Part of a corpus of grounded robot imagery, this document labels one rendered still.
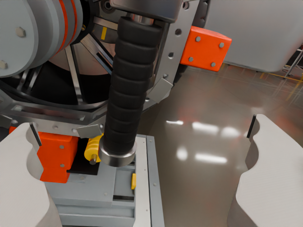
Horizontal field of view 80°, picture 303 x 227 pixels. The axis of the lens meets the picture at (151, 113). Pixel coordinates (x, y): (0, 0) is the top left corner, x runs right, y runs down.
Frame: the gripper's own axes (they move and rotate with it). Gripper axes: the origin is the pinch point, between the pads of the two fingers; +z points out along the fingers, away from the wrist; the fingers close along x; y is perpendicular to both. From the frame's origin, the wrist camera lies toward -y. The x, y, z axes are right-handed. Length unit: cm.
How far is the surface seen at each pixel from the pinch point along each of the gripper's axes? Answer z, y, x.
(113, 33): 83, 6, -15
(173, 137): 109, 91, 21
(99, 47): 36.6, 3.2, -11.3
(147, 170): 65, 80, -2
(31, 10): 11.7, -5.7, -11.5
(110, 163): 3.9, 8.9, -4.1
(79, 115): 30.6, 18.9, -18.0
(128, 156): 4.3, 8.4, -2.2
